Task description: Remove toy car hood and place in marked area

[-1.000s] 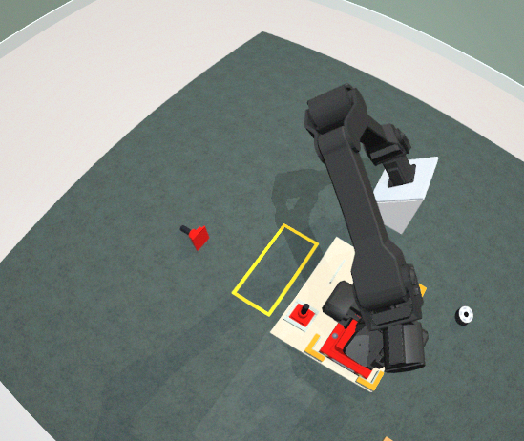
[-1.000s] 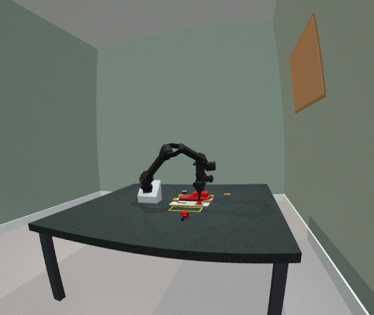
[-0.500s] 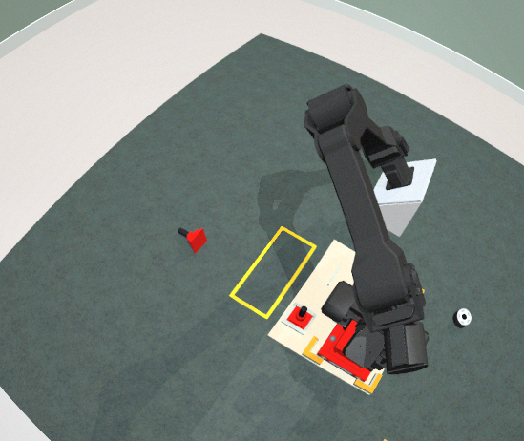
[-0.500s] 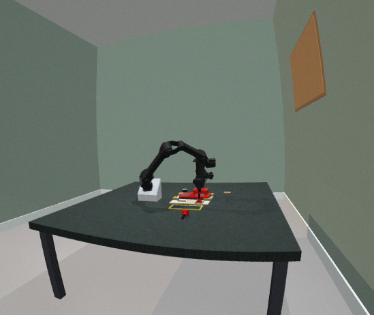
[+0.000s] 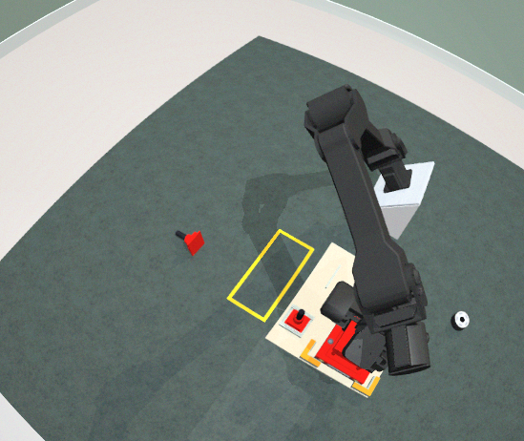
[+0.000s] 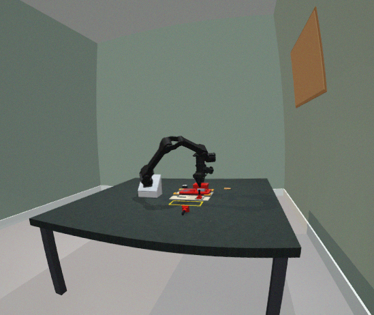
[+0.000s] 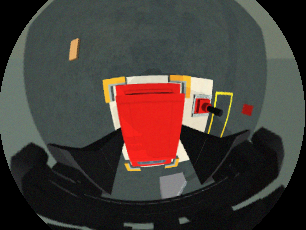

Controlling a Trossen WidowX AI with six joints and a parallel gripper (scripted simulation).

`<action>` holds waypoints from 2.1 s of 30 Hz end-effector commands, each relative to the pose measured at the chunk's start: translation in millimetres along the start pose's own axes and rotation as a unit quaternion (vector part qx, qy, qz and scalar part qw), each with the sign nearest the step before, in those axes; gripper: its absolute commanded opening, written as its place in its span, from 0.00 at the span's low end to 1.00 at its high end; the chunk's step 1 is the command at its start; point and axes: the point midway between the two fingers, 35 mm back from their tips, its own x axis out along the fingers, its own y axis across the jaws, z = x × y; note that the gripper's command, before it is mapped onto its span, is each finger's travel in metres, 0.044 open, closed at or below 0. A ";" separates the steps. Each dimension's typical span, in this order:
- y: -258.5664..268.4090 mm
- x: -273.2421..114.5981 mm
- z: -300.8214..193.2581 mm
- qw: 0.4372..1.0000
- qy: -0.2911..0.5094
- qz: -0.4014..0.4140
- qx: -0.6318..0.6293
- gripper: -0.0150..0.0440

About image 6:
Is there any cream flat base plate with orange corner posts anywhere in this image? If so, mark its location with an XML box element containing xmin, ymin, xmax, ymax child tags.
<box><xmin>169</xmin><ymin>189</ymin><xmax>214</xmax><ymax>201</ymax></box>

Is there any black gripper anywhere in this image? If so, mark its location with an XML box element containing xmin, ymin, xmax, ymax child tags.
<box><xmin>193</xmin><ymin>163</ymin><xmax>208</xmax><ymax>188</ymax></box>

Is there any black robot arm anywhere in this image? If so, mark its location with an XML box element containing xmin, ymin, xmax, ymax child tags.
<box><xmin>139</xmin><ymin>136</ymin><xmax>216</xmax><ymax>188</ymax></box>

